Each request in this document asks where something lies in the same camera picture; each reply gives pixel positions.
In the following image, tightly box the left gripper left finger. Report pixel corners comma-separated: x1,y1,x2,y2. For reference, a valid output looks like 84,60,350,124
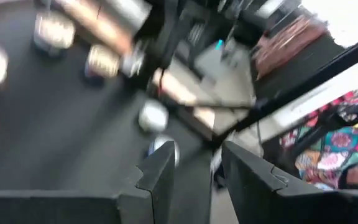
0,140,176,224

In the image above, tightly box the silver arm base bracket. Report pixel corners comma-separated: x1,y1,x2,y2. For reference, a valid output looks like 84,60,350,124
121,43,145,78

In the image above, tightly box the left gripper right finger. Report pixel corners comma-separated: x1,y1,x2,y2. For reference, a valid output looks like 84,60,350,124
221,140,358,224

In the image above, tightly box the reddish brown woven item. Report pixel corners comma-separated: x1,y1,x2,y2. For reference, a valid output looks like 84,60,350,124
253,14,329,78

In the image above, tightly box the colourful patterned cloth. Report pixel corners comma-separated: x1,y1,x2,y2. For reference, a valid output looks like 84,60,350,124
278,83,358,191

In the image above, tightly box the black aluminium table frame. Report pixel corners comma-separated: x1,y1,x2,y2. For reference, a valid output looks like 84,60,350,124
129,0,358,159

